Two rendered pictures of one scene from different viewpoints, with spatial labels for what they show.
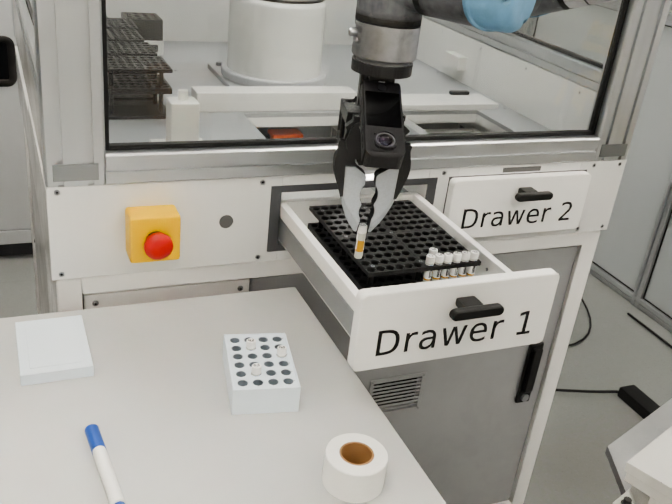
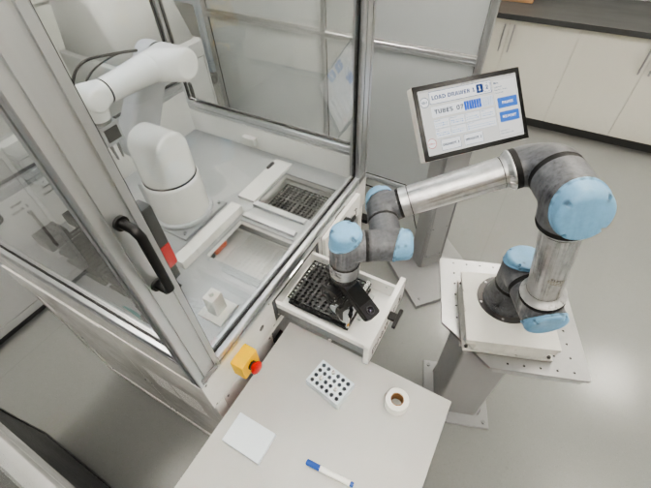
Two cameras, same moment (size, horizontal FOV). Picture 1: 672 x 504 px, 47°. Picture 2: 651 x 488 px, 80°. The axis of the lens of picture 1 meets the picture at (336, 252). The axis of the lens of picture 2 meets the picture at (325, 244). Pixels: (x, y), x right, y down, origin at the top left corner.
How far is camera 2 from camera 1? 0.80 m
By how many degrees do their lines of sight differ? 34
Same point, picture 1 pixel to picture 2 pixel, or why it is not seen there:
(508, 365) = not seen: hidden behind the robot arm
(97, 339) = (256, 416)
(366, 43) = (345, 278)
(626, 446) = (446, 317)
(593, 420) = not seen: hidden behind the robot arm
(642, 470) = (472, 340)
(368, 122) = (358, 305)
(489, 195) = not seen: hidden behind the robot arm
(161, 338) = (276, 394)
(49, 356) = (256, 444)
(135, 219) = (243, 367)
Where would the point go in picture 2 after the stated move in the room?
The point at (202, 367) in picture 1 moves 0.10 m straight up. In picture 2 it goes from (305, 396) to (302, 382)
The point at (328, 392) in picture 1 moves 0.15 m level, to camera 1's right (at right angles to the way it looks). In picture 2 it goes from (354, 370) to (388, 345)
